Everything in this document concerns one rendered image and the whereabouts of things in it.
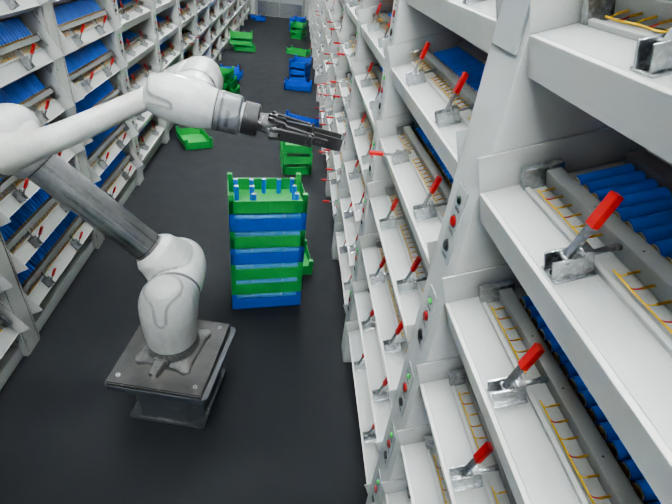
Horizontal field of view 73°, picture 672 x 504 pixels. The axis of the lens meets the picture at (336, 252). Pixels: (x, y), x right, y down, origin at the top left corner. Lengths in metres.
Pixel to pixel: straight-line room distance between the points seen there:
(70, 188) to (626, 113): 1.32
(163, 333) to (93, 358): 0.57
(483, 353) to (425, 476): 0.38
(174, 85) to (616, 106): 0.85
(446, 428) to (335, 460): 0.84
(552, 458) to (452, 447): 0.24
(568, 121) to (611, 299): 0.25
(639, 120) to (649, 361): 0.18
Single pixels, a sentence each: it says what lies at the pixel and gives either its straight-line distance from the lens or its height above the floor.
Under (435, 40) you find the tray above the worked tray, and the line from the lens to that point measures 1.27.
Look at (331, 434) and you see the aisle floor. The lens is 1.64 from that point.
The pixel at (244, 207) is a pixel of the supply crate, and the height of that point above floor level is 0.51.
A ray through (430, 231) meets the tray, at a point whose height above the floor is 0.93.
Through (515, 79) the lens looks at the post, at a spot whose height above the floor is 1.26.
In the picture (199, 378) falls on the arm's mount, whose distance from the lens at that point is 1.50.
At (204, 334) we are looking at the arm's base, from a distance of 1.58.
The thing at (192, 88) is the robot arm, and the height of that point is 1.08.
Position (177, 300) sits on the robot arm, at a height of 0.48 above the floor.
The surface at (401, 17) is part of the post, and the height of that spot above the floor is 1.23.
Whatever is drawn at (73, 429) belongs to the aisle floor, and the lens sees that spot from 1.76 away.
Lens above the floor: 1.36
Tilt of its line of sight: 34 degrees down
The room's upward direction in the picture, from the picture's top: 7 degrees clockwise
